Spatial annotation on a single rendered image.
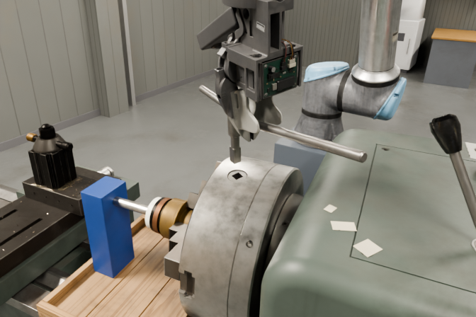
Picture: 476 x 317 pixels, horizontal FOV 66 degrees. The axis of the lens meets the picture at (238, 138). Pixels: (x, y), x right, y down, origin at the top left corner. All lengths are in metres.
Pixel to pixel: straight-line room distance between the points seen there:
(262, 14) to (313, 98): 0.65
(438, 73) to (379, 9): 5.95
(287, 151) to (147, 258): 0.48
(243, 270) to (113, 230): 0.41
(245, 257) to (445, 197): 0.31
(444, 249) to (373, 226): 0.08
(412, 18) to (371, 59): 6.41
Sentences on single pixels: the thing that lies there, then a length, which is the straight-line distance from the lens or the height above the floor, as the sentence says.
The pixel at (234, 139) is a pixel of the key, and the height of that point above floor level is 1.31.
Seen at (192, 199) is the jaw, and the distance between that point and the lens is 0.76.
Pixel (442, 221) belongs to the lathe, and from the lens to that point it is 0.57.
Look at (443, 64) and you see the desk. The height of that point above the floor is 0.33.
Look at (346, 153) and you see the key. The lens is 0.40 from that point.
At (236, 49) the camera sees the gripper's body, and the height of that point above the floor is 1.47.
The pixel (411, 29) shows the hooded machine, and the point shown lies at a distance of 7.29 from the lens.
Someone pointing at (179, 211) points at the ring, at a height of 1.12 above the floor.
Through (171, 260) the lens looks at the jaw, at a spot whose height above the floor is 1.11.
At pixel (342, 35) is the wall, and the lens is 6.95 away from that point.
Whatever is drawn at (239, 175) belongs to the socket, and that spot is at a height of 1.23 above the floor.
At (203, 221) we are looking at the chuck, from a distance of 0.60.
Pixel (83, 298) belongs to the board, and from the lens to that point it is 0.95.
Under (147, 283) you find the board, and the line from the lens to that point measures 0.95.
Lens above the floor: 1.55
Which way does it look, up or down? 24 degrees down
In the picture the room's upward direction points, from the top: 1 degrees clockwise
